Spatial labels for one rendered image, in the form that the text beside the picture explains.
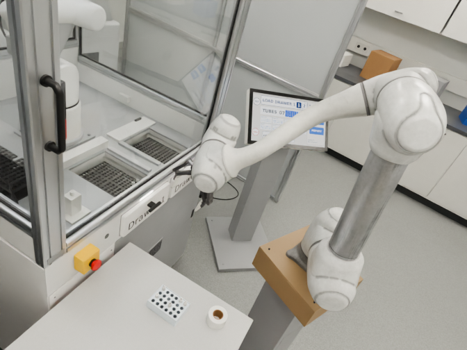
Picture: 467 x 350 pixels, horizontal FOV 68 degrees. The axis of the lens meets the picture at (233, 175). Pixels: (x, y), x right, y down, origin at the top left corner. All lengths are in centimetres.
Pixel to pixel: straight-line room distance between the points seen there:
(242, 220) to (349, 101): 158
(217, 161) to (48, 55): 48
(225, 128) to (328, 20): 167
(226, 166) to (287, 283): 60
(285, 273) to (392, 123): 78
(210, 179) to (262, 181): 130
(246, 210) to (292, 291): 110
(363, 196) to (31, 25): 87
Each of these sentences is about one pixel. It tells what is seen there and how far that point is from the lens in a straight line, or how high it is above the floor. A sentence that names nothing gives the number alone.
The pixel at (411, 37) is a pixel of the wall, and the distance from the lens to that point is 453.
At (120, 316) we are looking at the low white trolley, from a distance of 131.
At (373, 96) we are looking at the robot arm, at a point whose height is 161.
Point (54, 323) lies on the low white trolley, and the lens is 131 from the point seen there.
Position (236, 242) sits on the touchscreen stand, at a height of 4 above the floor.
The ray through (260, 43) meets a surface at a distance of 285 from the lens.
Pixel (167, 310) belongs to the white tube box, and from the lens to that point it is 129.
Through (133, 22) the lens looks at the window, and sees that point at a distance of 101.
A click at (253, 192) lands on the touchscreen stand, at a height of 52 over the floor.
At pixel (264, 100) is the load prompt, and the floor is 115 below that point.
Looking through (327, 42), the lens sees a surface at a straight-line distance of 264.
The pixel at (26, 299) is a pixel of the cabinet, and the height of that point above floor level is 68.
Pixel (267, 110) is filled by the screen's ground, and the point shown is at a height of 111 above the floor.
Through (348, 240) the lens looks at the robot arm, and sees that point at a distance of 111.
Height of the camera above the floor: 189
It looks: 35 degrees down
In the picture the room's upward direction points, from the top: 18 degrees clockwise
